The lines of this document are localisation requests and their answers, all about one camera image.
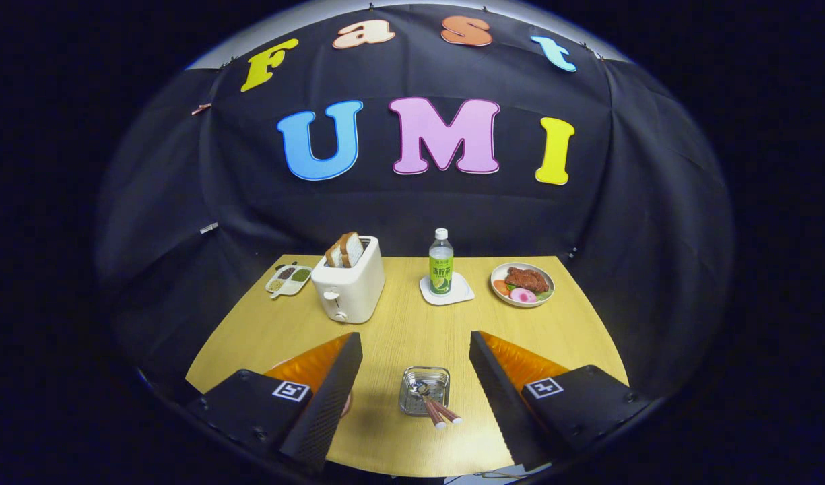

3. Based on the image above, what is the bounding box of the brown meat piece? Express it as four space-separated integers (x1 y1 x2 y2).
505 267 550 293

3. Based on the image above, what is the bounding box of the spoon with pink striped handle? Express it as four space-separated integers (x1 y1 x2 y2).
418 382 464 425

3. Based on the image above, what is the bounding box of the white square coaster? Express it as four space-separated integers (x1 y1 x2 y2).
419 271 475 306

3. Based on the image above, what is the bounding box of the fork with red checked handle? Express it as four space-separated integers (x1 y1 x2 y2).
416 383 448 430

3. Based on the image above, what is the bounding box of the green label drink bottle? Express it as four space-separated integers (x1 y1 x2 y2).
428 228 454 296

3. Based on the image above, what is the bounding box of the perforated metal basket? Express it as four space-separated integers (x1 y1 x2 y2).
398 366 451 417

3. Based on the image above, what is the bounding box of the white plate of food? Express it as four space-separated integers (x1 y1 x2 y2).
490 262 556 309

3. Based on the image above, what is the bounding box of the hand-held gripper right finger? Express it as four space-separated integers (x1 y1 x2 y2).
469 330 652 472

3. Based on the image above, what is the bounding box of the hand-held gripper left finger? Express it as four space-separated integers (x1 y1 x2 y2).
185 331 364 472

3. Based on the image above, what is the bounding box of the white toaster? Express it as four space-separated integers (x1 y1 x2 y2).
310 236 386 325

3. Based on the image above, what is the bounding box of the white divided seasoning dish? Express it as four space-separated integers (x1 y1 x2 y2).
265 264 313 299

